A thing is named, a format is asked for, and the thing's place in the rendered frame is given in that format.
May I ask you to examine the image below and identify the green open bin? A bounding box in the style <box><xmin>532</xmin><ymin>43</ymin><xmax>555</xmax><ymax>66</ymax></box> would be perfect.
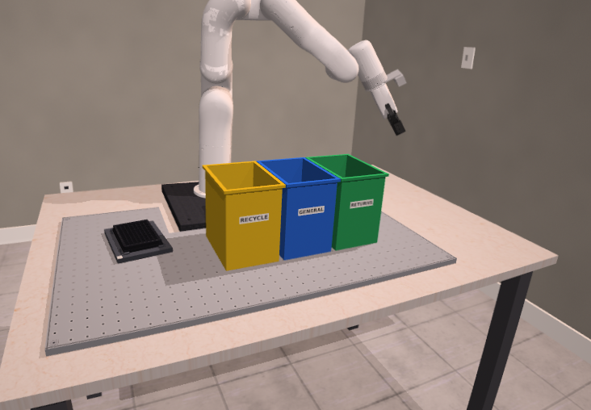
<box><xmin>308</xmin><ymin>154</ymin><xmax>389</xmax><ymax>250</ymax></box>

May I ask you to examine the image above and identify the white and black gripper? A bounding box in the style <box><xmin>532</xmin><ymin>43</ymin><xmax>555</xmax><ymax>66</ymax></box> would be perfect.
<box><xmin>366</xmin><ymin>82</ymin><xmax>405</xmax><ymax>136</ymax></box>

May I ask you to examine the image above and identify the yellow open bin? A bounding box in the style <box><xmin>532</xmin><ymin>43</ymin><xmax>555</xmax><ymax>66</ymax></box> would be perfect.
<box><xmin>203</xmin><ymin>161</ymin><xmax>286</xmax><ymax>271</ymax></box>

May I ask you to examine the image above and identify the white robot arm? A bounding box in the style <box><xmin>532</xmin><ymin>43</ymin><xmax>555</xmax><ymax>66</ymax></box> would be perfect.
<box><xmin>194</xmin><ymin>0</ymin><xmax>407</xmax><ymax>198</ymax></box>

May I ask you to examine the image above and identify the blue bin with label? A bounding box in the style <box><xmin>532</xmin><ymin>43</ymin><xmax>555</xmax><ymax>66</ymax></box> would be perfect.
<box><xmin>258</xmin><ymin>157</ymin><xmax>341</xmax><ymax>261</ymax></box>

